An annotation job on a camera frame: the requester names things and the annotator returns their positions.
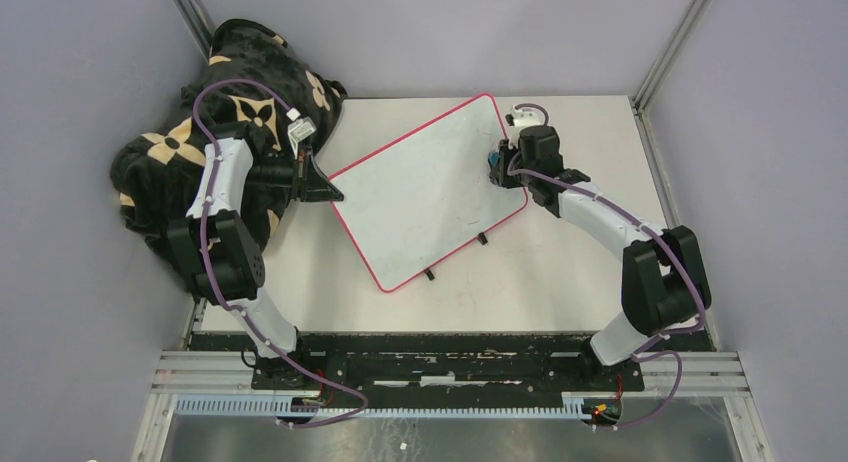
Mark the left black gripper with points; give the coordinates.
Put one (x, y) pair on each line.
(317, 188)

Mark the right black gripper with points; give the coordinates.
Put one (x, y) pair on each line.
(501, 170)

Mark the blue whiteboard eraser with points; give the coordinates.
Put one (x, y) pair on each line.
(494, 171)

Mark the red-framed whiteboard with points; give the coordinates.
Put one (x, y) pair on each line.
(419, 199)

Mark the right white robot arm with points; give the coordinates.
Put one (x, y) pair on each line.
(663, 287)

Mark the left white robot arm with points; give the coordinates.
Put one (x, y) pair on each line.
(221, 261)

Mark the black floral blanket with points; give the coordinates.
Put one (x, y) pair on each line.
(251, 80)

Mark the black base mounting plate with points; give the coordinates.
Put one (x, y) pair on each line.
(437, 371)

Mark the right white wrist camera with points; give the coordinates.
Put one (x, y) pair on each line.
(526, 116)

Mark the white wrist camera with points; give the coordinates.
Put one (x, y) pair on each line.
(300, 128)
(526, 116)

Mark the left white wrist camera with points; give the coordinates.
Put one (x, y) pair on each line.
(300, 128)

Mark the left corner aluminium post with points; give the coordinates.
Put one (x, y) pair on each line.
(198, 21)

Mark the corner aluminium post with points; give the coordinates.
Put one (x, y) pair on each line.
(663, 64)
(198, 21)

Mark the right corner aluminium post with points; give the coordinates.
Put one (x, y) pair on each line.
(663, 64)

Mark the aluminium rail frame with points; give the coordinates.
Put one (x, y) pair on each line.
(697, 405)

